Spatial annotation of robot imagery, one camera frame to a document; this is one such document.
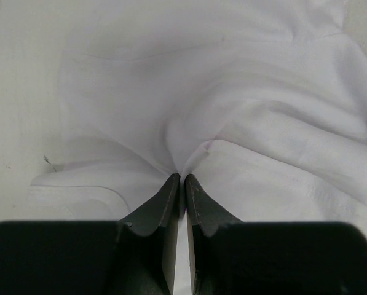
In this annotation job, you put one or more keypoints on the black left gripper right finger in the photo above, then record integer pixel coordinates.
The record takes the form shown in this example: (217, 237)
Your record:
(203, 210)

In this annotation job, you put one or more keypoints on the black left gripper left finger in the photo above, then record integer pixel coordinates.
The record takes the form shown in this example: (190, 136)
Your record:
(160, 211)

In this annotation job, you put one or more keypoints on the white t shirt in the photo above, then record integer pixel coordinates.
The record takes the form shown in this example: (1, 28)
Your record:
(265, 102)

